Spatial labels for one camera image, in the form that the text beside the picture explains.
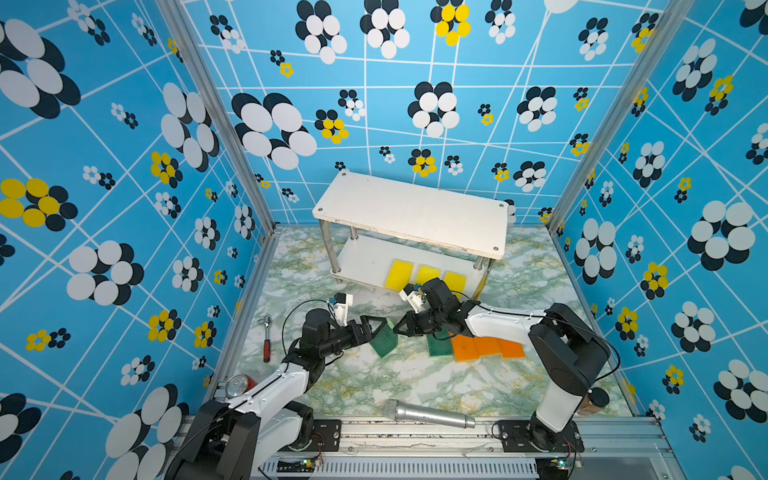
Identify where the orange sponge middle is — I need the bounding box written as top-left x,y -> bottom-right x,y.
474,337 -> 501,357

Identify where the orange sponge left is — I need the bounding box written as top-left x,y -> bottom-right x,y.
450,336 -> 480,363

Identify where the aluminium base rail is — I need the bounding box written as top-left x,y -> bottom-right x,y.
161,415 -> 679,480

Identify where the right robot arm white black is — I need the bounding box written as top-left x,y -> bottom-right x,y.
394,278 -> 613,436

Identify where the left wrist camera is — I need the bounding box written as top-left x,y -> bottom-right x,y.
332,292 -> 353,327

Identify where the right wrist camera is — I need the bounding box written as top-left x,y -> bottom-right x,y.
399,284 -> 426,313

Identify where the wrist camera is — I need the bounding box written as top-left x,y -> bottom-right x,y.
399,284 -> 426,313
332,292 -> 353,327

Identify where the aluminium frame post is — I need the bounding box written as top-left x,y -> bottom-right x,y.
157,0 -> 276,237
547,0 -> 695,236

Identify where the silver microphone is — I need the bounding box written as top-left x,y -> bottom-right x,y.
383,399 -> 476,429

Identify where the yellow sponge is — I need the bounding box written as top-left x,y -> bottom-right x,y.
443,271 -> 467,295
415,265 -> 441,285
384,259 -> 414,292

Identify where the orange sponge right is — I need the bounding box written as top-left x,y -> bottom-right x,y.
498,340 -> 525,359

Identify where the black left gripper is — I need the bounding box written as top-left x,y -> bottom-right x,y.
318,317 -> 386,362

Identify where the brown jar black lid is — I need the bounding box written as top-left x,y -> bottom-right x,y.
577,387 -> 610,417

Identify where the red handled ratchet wrench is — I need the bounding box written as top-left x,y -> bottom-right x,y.
261,316 -> 272,363

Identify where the white two-tier shelf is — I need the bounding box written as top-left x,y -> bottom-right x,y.
313,171 -> 510,298

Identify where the red soda can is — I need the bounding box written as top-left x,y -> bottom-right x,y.
225,374 -> 257,399

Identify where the orange sponge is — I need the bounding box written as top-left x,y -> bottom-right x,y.
450,336 -> 480,363
474,337 -> 501,357
498,340 -> 525,359

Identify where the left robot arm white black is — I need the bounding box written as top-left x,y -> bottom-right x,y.
165,308 -> 388,479

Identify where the aluminium frame post left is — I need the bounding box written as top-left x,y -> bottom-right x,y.
157,0 -> 276,237

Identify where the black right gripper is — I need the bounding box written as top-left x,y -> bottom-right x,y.
391,311 -> 447,338

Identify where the green sponge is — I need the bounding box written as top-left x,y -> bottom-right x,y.
370,320 -> 399,358
427,334 -> 453,357

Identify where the aluminium frame post right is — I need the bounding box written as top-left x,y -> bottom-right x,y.
547,0 -> 695,236

